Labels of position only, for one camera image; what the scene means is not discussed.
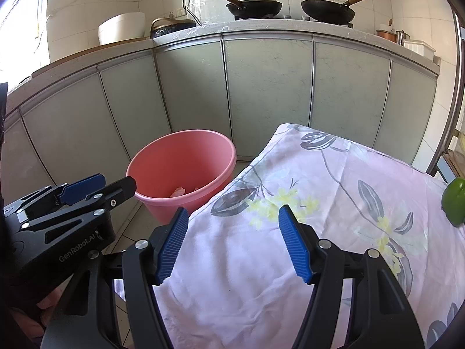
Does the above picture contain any lidded black wok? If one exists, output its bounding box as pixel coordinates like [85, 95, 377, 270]
[215, 0, 283, 19]

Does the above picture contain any metal kitchen rack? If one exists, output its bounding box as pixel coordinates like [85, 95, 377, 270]
[425, 7, 465, 186]

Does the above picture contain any green bell pepper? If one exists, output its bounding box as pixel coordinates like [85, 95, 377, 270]
[441, 177, 465, 227]

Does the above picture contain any person's left hand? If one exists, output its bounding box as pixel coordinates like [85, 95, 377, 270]
[11, 285, 68, 339]

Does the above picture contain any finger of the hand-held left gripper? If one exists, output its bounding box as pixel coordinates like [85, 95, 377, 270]
[20, 176, 137, 230]
[5, 174, 107, 220]

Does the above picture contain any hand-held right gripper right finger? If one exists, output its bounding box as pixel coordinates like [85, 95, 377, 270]
[278, 204, 425, 349]

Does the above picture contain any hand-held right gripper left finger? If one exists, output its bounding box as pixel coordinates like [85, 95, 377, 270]
[40, 206, 189, 349]

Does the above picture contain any pink plastic bucket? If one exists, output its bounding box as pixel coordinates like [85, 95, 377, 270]
[126, 129, 237, 226]

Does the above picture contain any grey kitchen counter cabinet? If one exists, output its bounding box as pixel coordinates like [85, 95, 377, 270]
[0, 18, 442, 204]

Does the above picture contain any black electric cooker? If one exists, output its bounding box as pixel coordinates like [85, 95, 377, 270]
[150, 17, 197, 39]

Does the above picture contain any open black wok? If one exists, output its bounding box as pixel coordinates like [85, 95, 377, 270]
[301, 0, 375, 23]

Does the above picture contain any white rectangular container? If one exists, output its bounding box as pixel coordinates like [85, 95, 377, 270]
[403, 39, 437, 62]

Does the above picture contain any floral white cloth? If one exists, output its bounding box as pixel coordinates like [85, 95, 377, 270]
[153, 123, 465, 349]

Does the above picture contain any white plastic basin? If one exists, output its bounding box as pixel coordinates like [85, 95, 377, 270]
[98, 12, 146, 46]

